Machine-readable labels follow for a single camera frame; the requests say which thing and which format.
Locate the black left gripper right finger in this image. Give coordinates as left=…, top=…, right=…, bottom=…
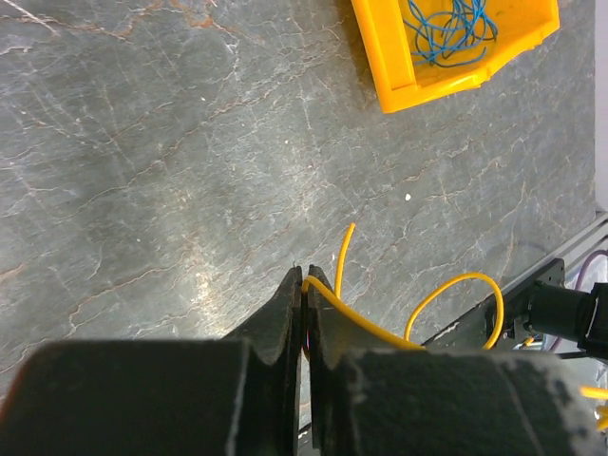
left=304, top=267, right=603, bottom=455

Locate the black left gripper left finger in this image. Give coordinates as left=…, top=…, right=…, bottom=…
left=1, top=267, right=303, bottom=455

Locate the cable bundle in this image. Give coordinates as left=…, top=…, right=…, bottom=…
left=301, top=222, right=505, bottom=352

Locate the blue cable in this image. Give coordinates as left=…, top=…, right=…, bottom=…
left=407, top=0, right=500, bottom=68

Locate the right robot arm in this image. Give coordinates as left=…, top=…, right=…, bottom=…
left=303, top=268, right=607, bottom=455

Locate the yellow plastic bin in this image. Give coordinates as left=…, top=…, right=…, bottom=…
left=352, top=1, right=560, bottom=113

